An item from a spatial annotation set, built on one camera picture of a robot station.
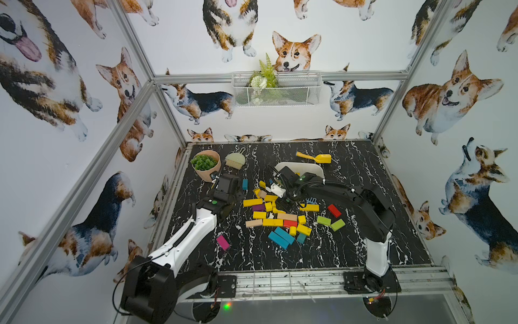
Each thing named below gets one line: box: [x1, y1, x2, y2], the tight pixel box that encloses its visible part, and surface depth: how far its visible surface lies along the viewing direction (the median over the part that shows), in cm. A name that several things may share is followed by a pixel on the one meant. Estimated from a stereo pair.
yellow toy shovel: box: [296, 151, 332, 164], surface depth 115 cm
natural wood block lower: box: [245, 218, 263, 228], surface depth 91 cm
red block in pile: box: [283, 219, 298, 228], surface depth 90 cm
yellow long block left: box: [242, 198, 264, 208], surface depth 97 cm
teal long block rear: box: [274, 226, 296, 246], surface depth 87 cm
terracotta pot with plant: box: [190, 149, 222, 183], surface depth 98 cm
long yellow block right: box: [299, 203, 320, 212], surface depth 95 cm
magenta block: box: [217, 234, 230, 251], surface depth 86 cm
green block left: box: [317, 215, 332, 226], surface depth 91 cm
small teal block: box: [296, 232, 307, 245], surface depth 86 cm
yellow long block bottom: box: [262, 218, 284, 227], surface depth 91 cm
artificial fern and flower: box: [248, 52, 280, 105], surface depth 85 cm
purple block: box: [252, 203, 267, 214], surface depth 95 cm
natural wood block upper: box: [277, 212, 299, 222], surface depth 92 cm
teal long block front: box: [267, 230, 290, 250], surface depth 86 cm
